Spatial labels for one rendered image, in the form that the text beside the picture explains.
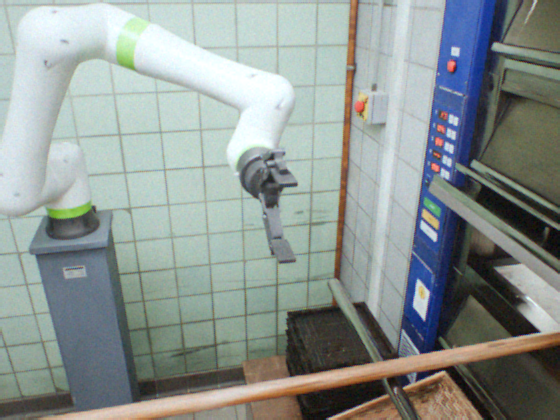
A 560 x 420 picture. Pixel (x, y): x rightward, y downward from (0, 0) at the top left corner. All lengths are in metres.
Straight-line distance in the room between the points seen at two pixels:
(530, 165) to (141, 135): 1.35
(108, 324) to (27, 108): 0.72
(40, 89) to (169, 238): 1.12
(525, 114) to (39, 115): 1.04
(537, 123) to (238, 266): 1.44
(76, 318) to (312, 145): 1.11
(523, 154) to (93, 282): 1.16
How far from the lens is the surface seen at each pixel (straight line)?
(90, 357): 1.64
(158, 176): 1.95
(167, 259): 2.12
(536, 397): 1.24
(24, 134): 1.16
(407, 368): 0.95
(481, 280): 1.29
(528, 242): 0.91
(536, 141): 1.11
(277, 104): 1.01
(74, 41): 1.06
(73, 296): 1.51
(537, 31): 1.09
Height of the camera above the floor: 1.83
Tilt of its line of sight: 25 degrees down
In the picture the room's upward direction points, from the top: straight up
